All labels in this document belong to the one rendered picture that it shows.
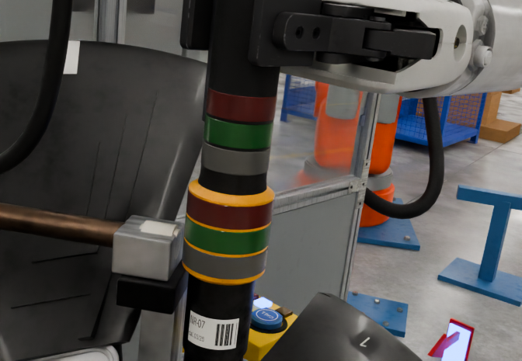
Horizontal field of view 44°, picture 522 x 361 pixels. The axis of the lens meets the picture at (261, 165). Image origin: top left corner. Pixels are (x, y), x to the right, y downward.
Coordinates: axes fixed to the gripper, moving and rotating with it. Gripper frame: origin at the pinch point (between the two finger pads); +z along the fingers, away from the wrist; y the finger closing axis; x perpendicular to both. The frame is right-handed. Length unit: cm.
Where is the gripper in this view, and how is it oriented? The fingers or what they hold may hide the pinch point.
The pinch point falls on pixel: (248, 23)
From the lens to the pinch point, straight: 31.3
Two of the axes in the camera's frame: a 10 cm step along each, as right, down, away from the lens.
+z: -6.7, 1.2, -7.4
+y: -7.4, -2.6, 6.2
